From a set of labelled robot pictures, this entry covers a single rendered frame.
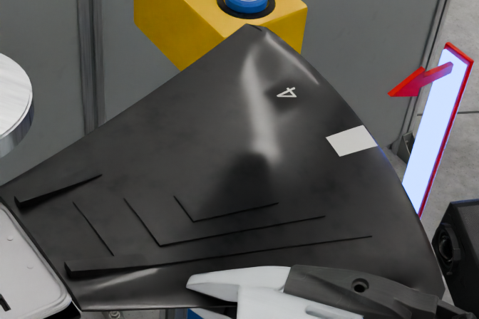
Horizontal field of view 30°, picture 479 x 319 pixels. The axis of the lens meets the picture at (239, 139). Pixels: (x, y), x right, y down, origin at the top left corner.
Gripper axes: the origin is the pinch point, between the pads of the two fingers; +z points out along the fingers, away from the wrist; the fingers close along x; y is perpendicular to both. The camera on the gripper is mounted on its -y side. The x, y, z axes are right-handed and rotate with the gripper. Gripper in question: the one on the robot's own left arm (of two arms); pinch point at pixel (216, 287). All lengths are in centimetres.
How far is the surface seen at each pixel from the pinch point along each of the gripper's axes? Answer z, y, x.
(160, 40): 18.4, -37.7, 22.2
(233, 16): 10.2, -35.6, 14.5
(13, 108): 8.4, 2.3, -13.2
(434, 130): -9.4, -22.4, 8.1
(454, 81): -9.7, -22.8, 3.2
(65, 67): 45, -63, 59
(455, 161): -23, -130, 132
